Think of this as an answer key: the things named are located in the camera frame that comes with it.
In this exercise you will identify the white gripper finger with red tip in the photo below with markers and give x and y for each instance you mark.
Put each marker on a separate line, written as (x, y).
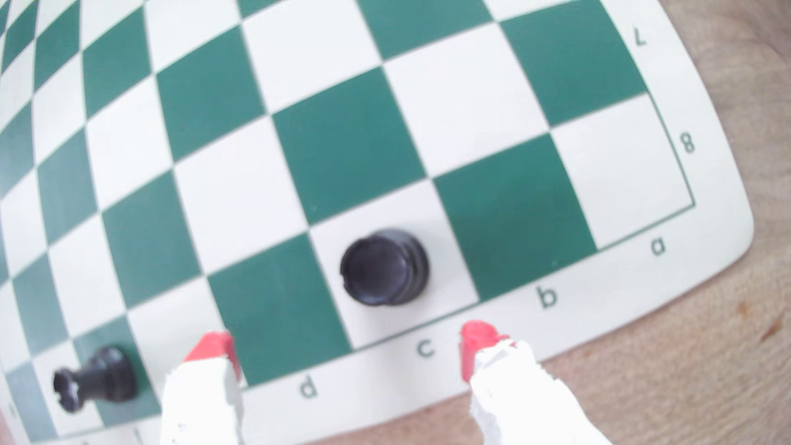
(201, 402)
(519, 402)

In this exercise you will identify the black chess piece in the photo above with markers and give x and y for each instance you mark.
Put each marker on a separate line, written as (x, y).
(383, 269)

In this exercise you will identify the black chess pawn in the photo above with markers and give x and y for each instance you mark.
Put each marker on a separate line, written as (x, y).
(102, 377)

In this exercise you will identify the green and white chess mat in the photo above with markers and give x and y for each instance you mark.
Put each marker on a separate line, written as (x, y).
(346, 142)

